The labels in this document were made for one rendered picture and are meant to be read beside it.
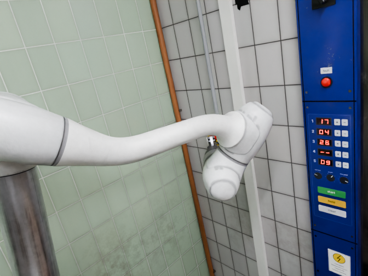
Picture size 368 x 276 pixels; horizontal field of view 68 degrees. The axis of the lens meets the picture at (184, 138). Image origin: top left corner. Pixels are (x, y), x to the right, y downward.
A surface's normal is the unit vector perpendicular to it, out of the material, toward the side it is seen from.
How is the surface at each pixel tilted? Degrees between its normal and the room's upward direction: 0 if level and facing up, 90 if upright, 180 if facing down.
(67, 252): 90
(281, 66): 90
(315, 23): 90
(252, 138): 102
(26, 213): 91
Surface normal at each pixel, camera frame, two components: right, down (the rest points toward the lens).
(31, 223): 0.76, 0.08
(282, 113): -0.71, 0.35
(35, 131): 0.62, -0.07
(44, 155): 0.51, 0.58
